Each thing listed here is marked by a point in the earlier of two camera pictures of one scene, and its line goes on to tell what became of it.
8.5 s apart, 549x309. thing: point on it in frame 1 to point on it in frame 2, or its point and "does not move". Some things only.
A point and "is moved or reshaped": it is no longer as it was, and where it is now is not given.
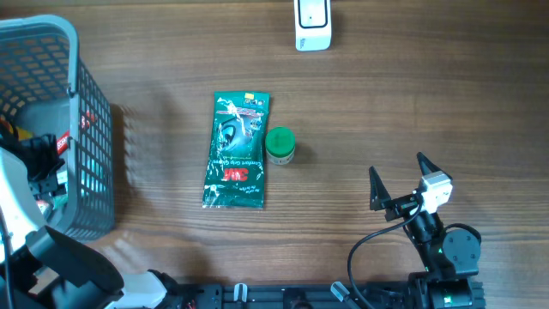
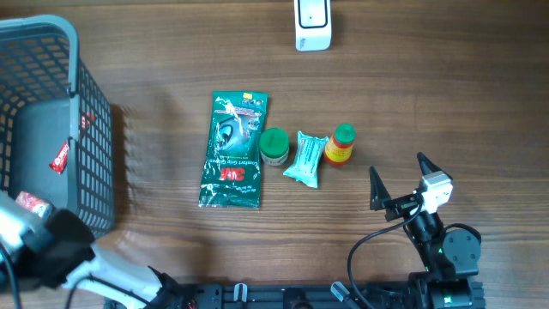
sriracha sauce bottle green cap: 23,134 to 345,133
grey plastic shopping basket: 45,89 does not move
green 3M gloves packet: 234,177 does not move
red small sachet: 62,142 is moved or reshaped
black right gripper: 381,198 does not move
